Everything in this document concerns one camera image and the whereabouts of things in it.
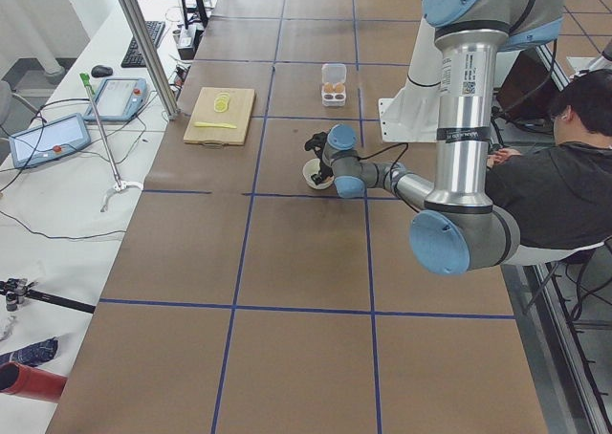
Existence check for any yellow plastic knife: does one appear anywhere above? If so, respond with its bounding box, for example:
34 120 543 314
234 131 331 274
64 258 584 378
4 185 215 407
193 121 237 129

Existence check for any red cylinder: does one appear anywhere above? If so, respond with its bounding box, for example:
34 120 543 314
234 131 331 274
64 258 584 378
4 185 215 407
1 361 67 402

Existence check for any black computer mouse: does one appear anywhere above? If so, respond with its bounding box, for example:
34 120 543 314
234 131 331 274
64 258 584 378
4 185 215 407
91 65 114 78

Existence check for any black cable on table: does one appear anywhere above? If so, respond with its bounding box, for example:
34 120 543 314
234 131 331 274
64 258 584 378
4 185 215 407
0 208 128 242

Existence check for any clear plastic egg box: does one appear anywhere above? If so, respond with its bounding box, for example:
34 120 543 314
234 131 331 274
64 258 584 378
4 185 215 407
320 63 347 107

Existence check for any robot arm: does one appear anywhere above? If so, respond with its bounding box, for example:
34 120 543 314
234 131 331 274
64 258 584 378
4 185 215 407
307 0 563 275

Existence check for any person in black jacket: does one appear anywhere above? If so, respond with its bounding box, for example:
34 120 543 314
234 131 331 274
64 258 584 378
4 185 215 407
485 69 611 265

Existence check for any aluminium frame post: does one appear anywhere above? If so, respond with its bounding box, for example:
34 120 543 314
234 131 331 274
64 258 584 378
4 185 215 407
118 0 180 120

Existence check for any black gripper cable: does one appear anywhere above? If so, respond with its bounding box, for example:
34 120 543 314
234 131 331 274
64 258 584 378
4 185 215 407
356 141 410 201

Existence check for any white reacher grabber tool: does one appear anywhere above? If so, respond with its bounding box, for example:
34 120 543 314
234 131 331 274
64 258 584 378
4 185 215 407
79 73 143 212

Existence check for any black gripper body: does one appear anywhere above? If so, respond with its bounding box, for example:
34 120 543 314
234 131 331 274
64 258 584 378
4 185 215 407
309 154 334 187

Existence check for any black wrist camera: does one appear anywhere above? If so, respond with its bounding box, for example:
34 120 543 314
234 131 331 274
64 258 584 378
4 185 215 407
304 132 327 157

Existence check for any folded dark blue umbrella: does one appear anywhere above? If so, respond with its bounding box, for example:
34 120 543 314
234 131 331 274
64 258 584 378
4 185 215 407
0 337 58 367

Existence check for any white bowl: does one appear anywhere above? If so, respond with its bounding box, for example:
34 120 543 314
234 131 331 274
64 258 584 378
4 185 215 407
302 158 334 190

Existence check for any wooden cutting board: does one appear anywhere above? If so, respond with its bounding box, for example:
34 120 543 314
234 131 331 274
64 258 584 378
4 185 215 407
183 87 255 146

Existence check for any black keyboard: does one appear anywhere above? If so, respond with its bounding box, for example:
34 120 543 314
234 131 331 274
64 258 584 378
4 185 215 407
120 20 166 69

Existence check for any lemon slice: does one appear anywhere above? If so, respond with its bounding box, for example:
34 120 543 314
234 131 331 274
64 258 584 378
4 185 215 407
213 99 229 113

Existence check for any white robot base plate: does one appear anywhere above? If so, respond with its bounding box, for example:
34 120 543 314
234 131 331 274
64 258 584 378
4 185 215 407
378 98 439 142

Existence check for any black tripod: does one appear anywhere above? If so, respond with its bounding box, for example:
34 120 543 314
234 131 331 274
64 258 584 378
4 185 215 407
1 278 96 314

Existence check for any teach pendant tablet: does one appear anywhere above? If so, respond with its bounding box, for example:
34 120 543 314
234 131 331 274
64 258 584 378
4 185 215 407
94 77 148 123
10 114 91 169

